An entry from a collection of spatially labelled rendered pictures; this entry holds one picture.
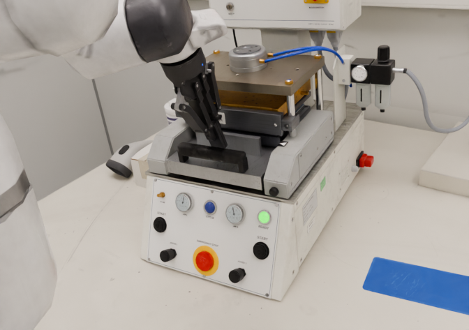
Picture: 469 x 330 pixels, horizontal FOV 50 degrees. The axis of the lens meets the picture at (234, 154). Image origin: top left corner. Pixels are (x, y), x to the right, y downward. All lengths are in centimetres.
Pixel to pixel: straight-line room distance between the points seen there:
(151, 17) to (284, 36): 56
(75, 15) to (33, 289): 17
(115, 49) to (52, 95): 177
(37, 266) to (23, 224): 3
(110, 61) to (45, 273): 43
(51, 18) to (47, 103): 215
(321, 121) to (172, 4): 47
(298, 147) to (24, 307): 70
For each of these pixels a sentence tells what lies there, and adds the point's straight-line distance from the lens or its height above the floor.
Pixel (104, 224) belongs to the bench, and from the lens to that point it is 130.
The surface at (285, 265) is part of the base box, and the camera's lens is 96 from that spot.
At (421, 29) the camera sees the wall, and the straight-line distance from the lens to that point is 151.
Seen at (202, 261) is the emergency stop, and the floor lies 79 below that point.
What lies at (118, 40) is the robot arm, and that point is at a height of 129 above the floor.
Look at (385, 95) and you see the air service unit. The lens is 113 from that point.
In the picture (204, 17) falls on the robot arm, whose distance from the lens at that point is 85.
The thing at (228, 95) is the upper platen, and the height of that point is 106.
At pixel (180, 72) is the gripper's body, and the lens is 85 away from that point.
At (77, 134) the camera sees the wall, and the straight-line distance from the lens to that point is 258.
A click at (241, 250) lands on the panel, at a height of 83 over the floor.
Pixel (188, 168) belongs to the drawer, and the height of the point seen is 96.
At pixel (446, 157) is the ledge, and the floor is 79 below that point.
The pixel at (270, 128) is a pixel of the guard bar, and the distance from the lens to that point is 99.
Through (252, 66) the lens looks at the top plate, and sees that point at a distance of 104.
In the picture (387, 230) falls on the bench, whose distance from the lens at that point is 116.
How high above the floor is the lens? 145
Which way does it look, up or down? 28 degrees down
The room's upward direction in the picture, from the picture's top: 8 degrees counter-clockwise
